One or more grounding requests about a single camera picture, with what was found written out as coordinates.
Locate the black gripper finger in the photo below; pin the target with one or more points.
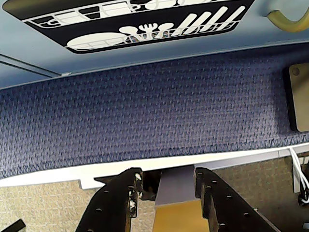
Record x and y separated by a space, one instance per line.
108 207
229 205

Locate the black bar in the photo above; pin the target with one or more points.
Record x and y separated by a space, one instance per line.
12 227

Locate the wooden board with hole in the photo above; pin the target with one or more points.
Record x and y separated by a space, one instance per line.
301 96

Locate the light blue toy kitchen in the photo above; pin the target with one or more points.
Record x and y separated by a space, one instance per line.
169 55

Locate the black dishwasher rack decal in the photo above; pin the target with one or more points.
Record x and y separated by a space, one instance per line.
96 36

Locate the square support post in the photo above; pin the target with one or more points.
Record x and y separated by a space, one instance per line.
176 188

